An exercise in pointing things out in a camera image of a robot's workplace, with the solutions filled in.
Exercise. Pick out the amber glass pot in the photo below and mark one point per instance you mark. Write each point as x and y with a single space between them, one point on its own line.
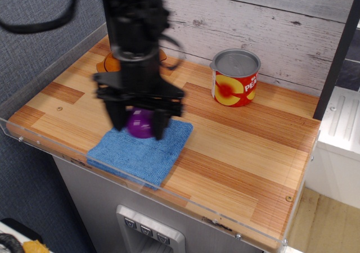
109 64

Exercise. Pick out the red peach can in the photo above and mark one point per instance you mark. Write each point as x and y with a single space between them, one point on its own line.
235 77

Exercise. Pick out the purple toy eggplant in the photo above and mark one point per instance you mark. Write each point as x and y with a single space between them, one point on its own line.
139 123

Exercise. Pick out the silver toy fridge cabinet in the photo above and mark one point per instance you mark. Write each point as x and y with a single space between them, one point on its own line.
121 219

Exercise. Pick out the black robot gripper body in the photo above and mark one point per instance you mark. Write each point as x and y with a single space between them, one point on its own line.
140 84

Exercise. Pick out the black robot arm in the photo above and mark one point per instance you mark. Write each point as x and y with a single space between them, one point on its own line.
135 28

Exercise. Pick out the dark right frame post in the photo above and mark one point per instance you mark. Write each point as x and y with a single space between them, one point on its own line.
339 57

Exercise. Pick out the black yellow object corner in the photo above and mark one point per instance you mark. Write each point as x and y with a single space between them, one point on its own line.
16 237

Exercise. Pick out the clear acrylic table guard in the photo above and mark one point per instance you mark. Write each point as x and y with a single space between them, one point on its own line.
242 167

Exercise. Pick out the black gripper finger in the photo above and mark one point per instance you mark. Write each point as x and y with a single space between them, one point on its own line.
118 114
160 121

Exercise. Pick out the white ribbed side unit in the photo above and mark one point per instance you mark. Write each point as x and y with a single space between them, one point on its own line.
333 170

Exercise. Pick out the blue folded cloth napkin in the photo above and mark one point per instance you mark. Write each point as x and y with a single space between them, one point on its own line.
144 161

